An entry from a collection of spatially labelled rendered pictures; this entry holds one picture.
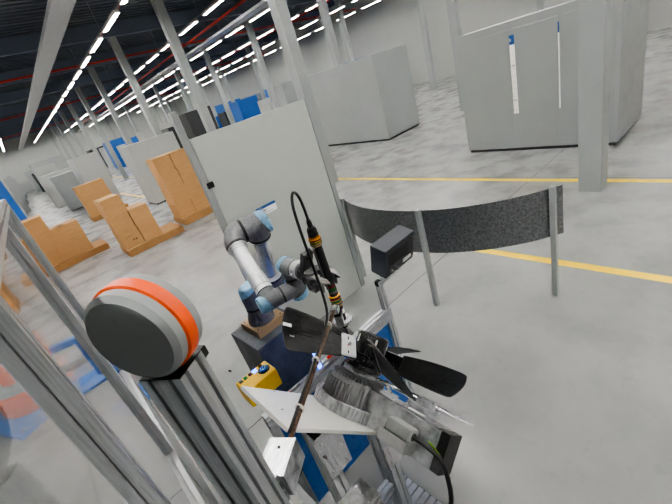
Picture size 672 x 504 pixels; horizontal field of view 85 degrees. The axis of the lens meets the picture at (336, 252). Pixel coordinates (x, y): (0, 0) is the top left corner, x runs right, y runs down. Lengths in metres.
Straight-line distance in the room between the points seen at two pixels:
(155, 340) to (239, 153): 2.62
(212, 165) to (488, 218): 2.15
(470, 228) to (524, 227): 0.39
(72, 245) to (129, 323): 9.77
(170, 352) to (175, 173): 8.81
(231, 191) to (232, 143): 0.37
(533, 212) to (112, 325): 2.92
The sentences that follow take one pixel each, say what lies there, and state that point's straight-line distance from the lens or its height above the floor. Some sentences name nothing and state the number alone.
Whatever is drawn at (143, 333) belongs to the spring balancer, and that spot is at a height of 1.89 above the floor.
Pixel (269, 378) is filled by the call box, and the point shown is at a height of 1.05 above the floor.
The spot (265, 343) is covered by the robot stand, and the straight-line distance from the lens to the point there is 2.02.
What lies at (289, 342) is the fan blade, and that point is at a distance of 1.25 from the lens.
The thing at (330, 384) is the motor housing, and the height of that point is 1.16.
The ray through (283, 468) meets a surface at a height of 1.42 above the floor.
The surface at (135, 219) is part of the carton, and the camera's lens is 8.72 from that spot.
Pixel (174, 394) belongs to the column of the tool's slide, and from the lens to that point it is 0.65.
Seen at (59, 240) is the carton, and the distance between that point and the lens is 10.30.
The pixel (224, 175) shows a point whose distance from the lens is 3.04.
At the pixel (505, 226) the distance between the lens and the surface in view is 3.13.
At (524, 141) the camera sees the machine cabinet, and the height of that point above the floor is 0.16.
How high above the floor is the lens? 2.13
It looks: 25 degrees down
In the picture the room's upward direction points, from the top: 18 degrees counter-clockwise
